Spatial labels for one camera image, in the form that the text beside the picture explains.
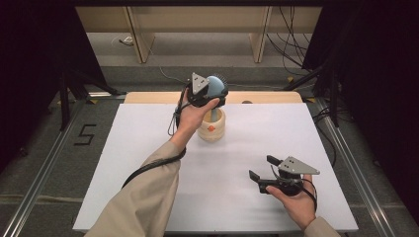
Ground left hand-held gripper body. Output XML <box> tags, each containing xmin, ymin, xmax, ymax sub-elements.
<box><xmin>186</xmin><ymin>72</ymin><xmax>218</xmax><ymax>108</ymax></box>

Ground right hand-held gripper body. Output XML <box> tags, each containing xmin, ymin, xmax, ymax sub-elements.
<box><xmin>258</xmin><ymin>156</ymin><xmax>321</xmax><ymax>198</ymax></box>

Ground light blue hairbrush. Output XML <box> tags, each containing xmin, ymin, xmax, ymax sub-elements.
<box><xmin>206</xmin><ymin>73</ymin><xmax>229</xmax><ymax>122</ymax></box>

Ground cream round cup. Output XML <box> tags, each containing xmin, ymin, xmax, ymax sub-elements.
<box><xmin>197</xmin><ymin>107</ymin><xmax>227</xmax><ymax>142</ymax></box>

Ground person's left hand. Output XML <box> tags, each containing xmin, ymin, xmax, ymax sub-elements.
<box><xmin>173</xmin><ymin>89</ymin><xmax>221</xmax><ymax>141</ymax></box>

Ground person's right hand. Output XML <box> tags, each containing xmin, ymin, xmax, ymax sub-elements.
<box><xmin>265</xmin><ymin>175</ymin><xmax>318</xmax><ymax>231</ymax></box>

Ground white table mat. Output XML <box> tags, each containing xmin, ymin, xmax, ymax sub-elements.
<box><xmin>72</xmin><ymin>103</ymin><xmax>360</xmax><ymax>233</ymax></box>

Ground light wooden table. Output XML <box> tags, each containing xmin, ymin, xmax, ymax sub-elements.
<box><xmin>124</xmin><ymin>91</ymin><xmax>304</xmax><ymax>105</ymax></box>

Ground beige wooden bench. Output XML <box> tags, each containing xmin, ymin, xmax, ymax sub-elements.
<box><xmin>75</xmin><ymin>5</ymin><xmax>323</xmax><ymax>64</ymax></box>

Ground black tripod stand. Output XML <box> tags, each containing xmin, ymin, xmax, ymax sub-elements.
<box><xmin>283</xmin><ymin>62</ymin><xmax>341</xmax><ymax>128</ymax></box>
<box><xmin>58</xmin><ymin>65</ymin><xmax>127</xmax><ymax>132</ymax></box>

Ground black curtain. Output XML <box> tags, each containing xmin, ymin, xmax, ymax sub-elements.
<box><xmin>300</xmin><ymin>0</ymin><xmax>419</xmax><ymax>225</ymax></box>
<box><xmin>0</xmin><ymin>0</ymin><xmax>109</xmax><ymax>172</ymax></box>

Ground right hand-held gripper black cable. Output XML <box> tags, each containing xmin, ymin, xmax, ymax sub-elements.
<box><xmin>270</xmin><ymin>164</ymin><xmax>319</xmax><ymax>212</ymax></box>

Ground hand-held gripper black cable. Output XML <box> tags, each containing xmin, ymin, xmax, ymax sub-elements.
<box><xmin>270</xmin><ymin>164</ymin><xmax>319</xmax><ymax>212</ymax></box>
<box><xmin>122</xmin><ymin>82</ymin><xmax>194</xmax><ymax>191</ymax></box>

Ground black floor cables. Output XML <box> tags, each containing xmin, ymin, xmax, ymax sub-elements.
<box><xmin>311</xmin><ymin>106</ymin><xmax>356</xmax><ymax>168</ymax></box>

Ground aluminium floor rail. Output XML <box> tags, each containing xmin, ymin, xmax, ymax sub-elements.
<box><xmin>0</xmin><ymin>98</ymin><xmax>84</xmax><ymax>237</ymax></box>
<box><xmin>315</xmin><ymin>98</ymin><xmax>398</xmax><ymax>237</ymax></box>

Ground bundle of black hanging cables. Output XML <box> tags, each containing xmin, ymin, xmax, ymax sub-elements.
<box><xmin>266</xmin><ymin>5</ymin><xmax>314</xmax><ymax>77</ymax></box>

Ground left hand-held gripper black cable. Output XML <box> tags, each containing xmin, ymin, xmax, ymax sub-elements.
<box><xmin>122</xmin><ymin>82</ymin><xmax>194</xmax><ymax>191</ymax></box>

